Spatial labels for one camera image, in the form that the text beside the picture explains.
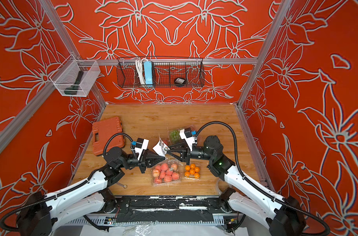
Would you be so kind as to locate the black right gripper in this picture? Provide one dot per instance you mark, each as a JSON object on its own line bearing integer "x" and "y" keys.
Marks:
{"x": 190, "y": 155}

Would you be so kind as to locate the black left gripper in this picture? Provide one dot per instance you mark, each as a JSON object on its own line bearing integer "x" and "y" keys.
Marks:
{"x": 147, "y": 161}

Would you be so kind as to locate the fruit sticker sheet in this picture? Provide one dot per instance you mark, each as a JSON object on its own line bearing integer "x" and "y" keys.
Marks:
{"x": 161, "y": 148}

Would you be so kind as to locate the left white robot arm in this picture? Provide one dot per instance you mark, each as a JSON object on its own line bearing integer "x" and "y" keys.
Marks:
{"x": 43, "y": 214}

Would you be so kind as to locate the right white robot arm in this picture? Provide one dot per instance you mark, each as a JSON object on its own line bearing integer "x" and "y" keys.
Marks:
{"x": 281, "y": 216}

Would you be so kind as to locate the clear box of grapes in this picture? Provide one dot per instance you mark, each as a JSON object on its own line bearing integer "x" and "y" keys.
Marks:
{"x": 174, "y": 135}

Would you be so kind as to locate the clear box large peaches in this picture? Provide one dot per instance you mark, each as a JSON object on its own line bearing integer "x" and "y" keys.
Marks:
{"x": 167, "y": 172}

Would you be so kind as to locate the clear box of oranges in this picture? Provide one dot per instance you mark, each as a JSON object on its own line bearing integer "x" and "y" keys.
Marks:
{"x": 192, "y": 171}

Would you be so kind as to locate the small metal rod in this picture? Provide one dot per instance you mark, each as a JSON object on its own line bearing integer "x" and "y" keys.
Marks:
{"x": 124, "y": 186}

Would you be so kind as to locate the orange plastic tool case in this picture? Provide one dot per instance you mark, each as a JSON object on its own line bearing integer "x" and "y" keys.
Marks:
{"x": 102, "y": 131}

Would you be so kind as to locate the small black device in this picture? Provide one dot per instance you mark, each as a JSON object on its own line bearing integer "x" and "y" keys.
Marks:
{"x": 179, "y": 81}

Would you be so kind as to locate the light blue box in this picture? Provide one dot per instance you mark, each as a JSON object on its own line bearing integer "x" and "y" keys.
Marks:
{"x": 148, "y": 73}

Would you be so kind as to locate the black tool in bin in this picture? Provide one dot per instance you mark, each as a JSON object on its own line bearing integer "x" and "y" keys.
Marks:
{"x": 73, "y": 89}

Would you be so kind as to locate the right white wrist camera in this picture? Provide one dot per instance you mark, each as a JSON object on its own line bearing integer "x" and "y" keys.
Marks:
{"x": 188, "y": 135}

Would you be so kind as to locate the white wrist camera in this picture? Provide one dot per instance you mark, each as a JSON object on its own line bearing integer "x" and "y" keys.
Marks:
{"x": 139, "y": 146}
{"x": 188, "y": 135}

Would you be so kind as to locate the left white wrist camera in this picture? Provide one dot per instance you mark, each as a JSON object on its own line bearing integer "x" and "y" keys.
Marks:
{"x": 139, "y": 146}

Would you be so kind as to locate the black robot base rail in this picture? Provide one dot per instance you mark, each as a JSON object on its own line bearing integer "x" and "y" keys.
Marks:
{"x": 172, "y": 209}

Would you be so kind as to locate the black wire wall basket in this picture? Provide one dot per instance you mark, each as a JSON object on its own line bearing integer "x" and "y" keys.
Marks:
{"x": 130, "y": 72}

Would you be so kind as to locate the clear acrylic wall bin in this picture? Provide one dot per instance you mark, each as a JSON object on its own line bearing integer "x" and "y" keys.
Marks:
{"x": 67, "y": 71}

